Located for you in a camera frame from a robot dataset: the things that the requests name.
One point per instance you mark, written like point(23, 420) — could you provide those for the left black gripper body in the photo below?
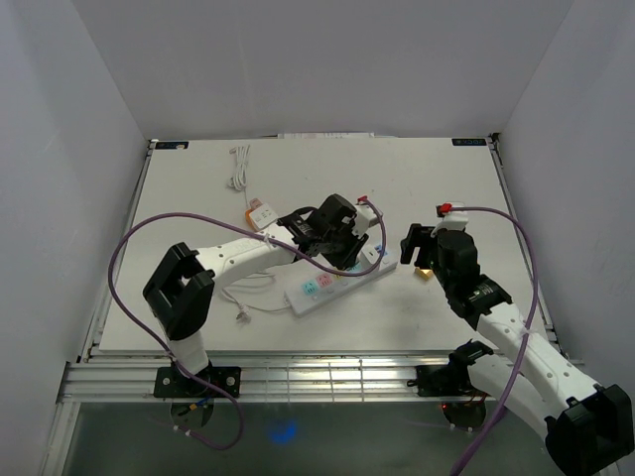
point(341, 247)

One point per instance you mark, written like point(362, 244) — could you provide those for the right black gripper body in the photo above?
point(420, 237)

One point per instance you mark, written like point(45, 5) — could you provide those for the yellow charger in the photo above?
point(425, 274)

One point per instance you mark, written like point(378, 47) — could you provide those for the white multicolour power strip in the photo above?
point(318, 290)

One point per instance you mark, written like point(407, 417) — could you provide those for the white cube socket adapter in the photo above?
point(263, 216)

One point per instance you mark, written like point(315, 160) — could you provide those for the orange power strip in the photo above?
point(253, 220)

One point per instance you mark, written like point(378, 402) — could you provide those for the white charger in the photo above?
point(371, 255)

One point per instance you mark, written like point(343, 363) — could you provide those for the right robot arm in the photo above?
point(585, 426)

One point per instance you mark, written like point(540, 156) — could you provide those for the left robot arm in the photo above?
point(180, 291)

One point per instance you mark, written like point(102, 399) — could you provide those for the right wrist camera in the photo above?
point(451, 216)

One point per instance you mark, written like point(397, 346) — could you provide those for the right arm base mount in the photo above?
point(450, 379)

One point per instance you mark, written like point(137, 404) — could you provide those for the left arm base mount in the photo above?
point(172, 383)

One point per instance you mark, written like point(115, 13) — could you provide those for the aluminium rail frame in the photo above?
point(362, 348)

